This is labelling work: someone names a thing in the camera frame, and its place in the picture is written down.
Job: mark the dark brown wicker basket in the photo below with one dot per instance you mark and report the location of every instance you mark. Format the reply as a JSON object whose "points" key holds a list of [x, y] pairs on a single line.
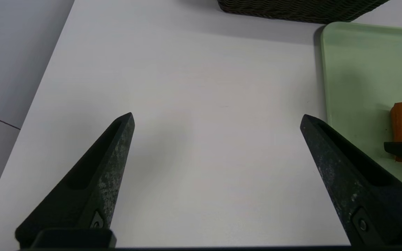
{"points": [[298, 10]]}

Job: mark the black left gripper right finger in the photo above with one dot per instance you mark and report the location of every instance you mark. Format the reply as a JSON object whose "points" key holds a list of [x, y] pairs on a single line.
{"points": [[361, 195]]}

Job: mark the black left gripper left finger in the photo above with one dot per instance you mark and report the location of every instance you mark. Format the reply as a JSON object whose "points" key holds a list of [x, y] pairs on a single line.
{"points": [[96, 184]]}

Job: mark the light green plastic tray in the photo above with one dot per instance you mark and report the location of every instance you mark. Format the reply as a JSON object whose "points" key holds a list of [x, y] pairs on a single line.
{"points": [[361, 87]]}

